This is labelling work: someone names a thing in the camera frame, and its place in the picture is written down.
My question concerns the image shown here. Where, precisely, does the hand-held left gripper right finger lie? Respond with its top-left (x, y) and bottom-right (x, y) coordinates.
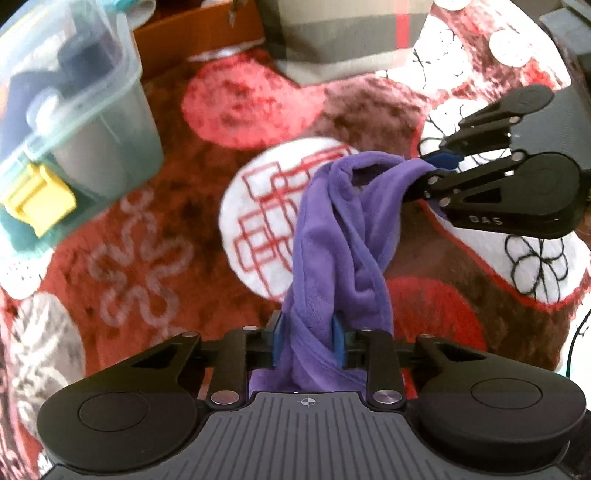
top-left (331, 318), bottom-right (485, 411)

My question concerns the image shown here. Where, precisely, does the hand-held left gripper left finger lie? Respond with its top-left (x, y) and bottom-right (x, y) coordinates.
top-left (131, 310), bottom-right (284, 411)

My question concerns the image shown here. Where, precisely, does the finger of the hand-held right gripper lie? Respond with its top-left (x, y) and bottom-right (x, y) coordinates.
top-left (418, 95), bottom-right (522, 169)
top-left (406, 152), bottom-right (527, 210)

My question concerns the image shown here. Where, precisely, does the purple fleece cloth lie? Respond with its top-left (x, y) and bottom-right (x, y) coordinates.
top-left (248, 150), bottom-right (428, 400)

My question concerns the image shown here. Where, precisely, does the orange cardboard box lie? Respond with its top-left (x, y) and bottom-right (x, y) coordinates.
top-left (134, 0), bottom-right (266, 79)

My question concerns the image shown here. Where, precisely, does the brown plaid pouch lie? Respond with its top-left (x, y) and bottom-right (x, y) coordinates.
top-left (256, 0), bottom-right (432, 86)

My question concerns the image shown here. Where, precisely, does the red patterned blanket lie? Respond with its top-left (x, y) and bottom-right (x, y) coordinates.
top-left (0, 0), bottom-right (591, 462)

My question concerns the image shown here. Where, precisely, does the clear plastic storage box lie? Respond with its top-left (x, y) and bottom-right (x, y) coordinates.
top-left (0, 0), bottom-right (166, 252)

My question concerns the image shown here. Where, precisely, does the white round bottle cap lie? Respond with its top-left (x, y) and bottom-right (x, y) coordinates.
top-left (28, 92), bottom-right (63, 134)

